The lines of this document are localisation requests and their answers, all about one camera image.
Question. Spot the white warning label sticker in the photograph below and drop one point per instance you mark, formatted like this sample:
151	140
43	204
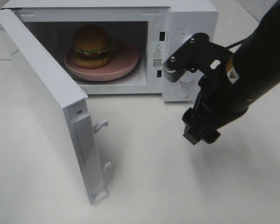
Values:
157	55

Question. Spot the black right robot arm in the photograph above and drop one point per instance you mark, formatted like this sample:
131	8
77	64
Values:
248	74

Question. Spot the black wrist camera with heatsink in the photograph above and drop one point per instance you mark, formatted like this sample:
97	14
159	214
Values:
175	66

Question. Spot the glass microwave turntable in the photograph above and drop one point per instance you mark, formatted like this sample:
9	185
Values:
131	78

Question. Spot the burger with lettuce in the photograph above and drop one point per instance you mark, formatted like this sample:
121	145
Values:
92	46

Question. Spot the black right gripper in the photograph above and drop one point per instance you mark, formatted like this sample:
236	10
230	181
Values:
214	70

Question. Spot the pink round plate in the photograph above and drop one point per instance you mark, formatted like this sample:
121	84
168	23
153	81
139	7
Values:
123	61

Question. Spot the white lower timer knob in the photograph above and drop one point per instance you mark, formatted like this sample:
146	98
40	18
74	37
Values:
188	77

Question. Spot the white microwave oven body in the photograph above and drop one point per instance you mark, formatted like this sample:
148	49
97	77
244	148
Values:
137	22

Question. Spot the round white door-release button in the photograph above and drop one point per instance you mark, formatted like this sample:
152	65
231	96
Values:
182	92

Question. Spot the white microwave door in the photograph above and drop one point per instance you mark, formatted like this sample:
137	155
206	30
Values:
59	105

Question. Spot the white upper power knob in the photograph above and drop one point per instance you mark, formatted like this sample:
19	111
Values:
185	39

